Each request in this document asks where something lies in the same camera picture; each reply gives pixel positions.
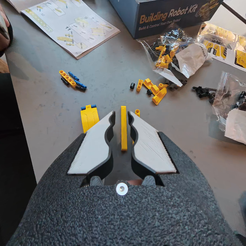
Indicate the short yellow two-hole beam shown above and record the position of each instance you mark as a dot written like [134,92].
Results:
[139,85]

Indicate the yellow five-hole beam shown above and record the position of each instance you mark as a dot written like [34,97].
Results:
[66,76]

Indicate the clear bag of black pins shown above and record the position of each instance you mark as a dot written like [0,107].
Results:
[236,123]

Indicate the yellow angled brick assembly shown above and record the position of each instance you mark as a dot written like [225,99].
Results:
[157,96]

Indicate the yellow curved panel, blue pin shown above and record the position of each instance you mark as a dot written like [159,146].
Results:
[89,119]

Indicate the person's dark trousers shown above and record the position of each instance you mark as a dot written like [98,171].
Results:
[15,153]

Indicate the long smooth yellow beam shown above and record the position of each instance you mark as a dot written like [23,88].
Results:
[124,130]

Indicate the dark grey axle rod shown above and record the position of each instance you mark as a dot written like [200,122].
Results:
[211,89]

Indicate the person's left forearm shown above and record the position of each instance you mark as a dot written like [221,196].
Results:
[4,25]

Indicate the blue cardboard kit box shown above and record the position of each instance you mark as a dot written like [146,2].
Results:
[153,28]

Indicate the grey brick connector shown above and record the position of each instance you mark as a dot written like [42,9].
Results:
[173,86]

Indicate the clear bag of yellow parts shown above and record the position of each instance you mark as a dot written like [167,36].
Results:
[192,57]

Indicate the grey desk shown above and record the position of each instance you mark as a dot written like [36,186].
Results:
[107,73]

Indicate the instruction booklet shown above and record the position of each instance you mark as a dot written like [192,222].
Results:
[57,25]

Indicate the blue pin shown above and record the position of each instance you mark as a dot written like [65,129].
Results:
[80,84]
[74,76]

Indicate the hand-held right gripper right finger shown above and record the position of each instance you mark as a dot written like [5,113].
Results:
[153,151]

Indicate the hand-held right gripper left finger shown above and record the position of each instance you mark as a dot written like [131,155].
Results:
[90,153]

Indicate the long yellow beam with holes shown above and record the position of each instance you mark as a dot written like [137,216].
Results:
[136,115]

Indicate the yellow and black sticker sheet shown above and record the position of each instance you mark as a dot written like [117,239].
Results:
[226,46]

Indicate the black bushing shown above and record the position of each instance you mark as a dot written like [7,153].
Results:
[132,85]

